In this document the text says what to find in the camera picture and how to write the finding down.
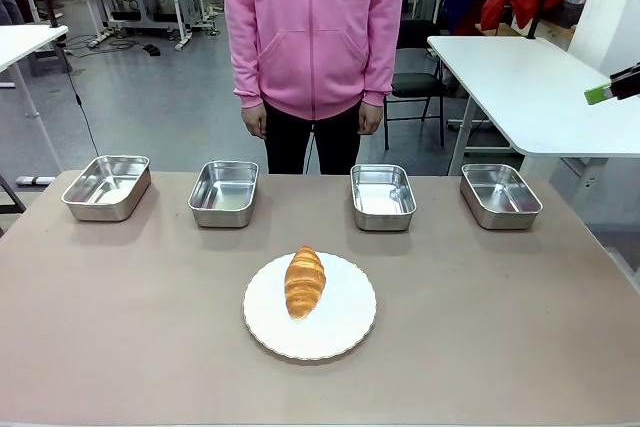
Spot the golden brown croissant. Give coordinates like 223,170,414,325
284,245,327,320

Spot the rectangular steel container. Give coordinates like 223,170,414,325
60,154,152,223
349,163,418,233
187,160,260,229
459,162,544,231

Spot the person's left hand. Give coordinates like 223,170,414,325
356,100,384,137

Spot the person's right hand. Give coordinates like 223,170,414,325
241,104,269,141

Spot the white side table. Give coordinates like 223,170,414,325
427,34,640,177

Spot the black folding chair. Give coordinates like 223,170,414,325
383,19,448,151

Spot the person in pink hoodie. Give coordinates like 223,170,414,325
219,0,407,176

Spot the white scalloped plate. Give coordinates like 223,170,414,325
242,251,378,362

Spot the white table with slanted leg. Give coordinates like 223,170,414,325
0,24,70,173

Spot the black hanging cable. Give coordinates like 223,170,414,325
55,39,101,158

